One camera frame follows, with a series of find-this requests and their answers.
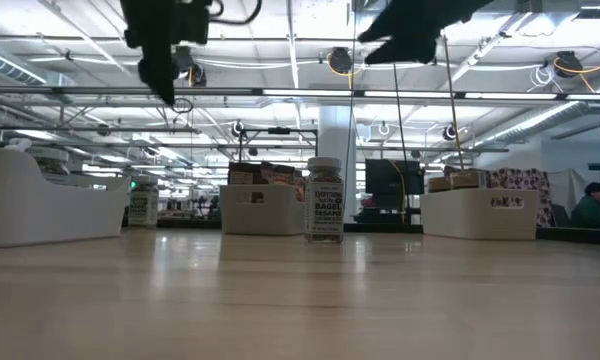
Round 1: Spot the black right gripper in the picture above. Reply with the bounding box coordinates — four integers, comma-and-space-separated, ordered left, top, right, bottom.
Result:
357, 0, 496, 66

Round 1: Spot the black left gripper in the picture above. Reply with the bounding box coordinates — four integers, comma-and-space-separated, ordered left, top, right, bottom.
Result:
119, 0, 178, 107

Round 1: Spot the tan-lid spice jar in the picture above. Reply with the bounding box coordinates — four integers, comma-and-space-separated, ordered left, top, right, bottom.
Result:
427, 175, 452, 194
448, 168, 488, 191

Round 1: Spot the grey plastic bin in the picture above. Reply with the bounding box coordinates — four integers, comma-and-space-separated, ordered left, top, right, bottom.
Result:
219, 183, 306, 237

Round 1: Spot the white building column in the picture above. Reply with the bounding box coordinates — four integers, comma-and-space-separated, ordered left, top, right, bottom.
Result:
318, 104, 357, 224

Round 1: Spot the dark background machinery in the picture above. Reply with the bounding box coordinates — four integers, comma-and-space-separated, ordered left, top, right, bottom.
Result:
159, 192, 222, 221

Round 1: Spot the black background screen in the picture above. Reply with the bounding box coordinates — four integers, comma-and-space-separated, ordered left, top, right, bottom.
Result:
364, 158, 425, 224

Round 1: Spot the white plastic bin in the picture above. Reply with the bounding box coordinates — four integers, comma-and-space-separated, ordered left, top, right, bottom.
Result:
0, 146, 131, 250
419, 187, 540, 241

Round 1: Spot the floral patterned cloth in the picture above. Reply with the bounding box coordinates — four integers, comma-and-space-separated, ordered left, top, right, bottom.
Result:
484, 167, 556, 229

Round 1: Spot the white hanging cloth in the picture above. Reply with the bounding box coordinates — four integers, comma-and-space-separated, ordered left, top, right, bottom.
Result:
547, 168, 600, 227

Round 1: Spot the person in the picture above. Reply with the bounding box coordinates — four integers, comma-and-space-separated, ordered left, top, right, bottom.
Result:
569, 182, 600, 230

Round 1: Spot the black ceiling cable reel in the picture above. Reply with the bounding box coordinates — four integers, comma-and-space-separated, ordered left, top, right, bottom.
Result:
553, 49, 585, 79
328, 46, 354, 75
173, 45, 209, 87

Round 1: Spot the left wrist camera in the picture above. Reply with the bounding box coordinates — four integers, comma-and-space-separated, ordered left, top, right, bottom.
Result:
173, 0, 212, 46

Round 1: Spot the grey horizontal overhead rail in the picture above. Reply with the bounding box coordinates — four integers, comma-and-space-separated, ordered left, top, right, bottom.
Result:
0, 85, 600, 102

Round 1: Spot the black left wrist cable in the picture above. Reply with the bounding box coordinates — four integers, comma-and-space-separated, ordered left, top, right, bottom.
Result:
208, 0, 264, 26

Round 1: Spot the black background gantry frame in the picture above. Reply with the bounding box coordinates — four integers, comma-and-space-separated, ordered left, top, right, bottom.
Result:
237, 127, 319, 164

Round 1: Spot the silver ventilation duct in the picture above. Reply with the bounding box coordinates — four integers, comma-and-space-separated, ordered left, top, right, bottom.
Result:
0, 48, 49, 86
459, 99, 600, 149

